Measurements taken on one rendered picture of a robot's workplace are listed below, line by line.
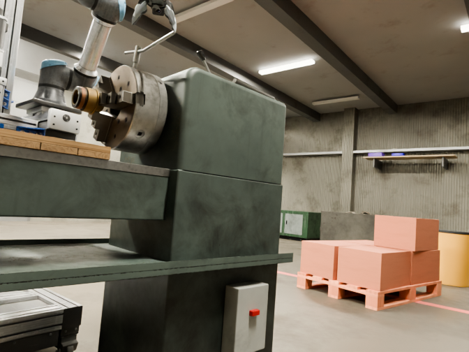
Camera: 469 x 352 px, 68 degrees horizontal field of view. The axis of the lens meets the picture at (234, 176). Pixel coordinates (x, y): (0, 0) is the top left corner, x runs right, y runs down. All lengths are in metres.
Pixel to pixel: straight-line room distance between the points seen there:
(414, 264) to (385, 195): 6.15
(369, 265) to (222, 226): 2.00
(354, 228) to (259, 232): 4.13
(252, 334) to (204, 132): 0.81
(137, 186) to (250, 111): 0.59
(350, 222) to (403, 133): 4.69
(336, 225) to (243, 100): 4.36
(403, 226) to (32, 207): 3.19
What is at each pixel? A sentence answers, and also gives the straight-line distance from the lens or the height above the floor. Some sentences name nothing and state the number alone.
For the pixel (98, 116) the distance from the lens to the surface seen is 1.36.
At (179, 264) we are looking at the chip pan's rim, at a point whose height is 0.55.
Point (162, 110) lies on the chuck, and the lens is 1.30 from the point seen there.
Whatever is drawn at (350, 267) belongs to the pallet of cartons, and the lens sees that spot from 3.29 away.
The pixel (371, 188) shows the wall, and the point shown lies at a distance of 9.87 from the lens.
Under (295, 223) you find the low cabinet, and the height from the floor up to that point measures 0.40.
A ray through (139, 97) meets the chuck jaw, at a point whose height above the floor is 1.10.
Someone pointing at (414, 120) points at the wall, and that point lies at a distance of 9.89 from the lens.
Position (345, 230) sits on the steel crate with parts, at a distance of 5.64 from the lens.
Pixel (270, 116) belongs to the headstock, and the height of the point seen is 1.16.
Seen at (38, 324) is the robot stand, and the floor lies 0.18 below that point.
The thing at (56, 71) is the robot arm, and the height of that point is 1.33.
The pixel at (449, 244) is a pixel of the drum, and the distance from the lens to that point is 4.89.
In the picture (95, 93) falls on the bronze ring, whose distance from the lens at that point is 1.33.
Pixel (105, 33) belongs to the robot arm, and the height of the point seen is 1.52.
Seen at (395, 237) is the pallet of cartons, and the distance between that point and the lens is 3.72.
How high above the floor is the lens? 0.76
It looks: 5 degrees up
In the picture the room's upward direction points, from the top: 4 degrees clockwise
